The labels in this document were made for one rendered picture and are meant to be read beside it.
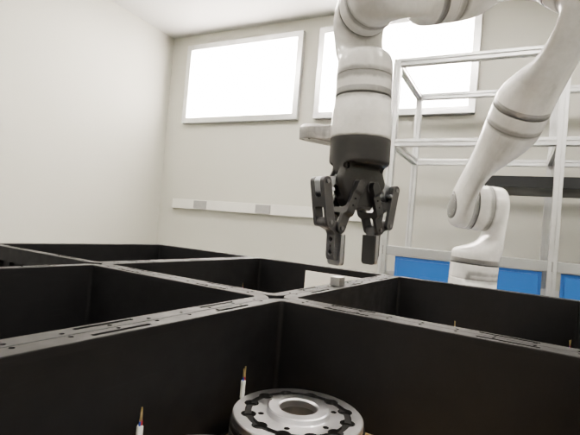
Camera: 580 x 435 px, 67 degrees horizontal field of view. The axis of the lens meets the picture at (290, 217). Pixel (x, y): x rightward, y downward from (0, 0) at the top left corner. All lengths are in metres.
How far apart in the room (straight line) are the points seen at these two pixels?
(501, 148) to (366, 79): 0.36
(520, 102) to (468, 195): 0.20
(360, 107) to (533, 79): 0.33
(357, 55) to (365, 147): 0.11
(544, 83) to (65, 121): 3.55
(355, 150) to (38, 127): 3.41
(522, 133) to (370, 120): 0.36
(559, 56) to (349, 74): 0.34
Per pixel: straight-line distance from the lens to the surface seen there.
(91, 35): 4.22
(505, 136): 0.83
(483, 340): 0.39
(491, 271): 0.94
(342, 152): 0.53
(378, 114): 0.54
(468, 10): 0.66
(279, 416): 0.35
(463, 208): 0.92
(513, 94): 0.81
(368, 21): 0.58
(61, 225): 3.92
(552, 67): 0.79
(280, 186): 3.82
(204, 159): 4.32
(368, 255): 0.58
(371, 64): 0.56
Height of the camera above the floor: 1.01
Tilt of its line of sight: 1 degrees up
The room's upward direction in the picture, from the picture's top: 5 degrees clockwise
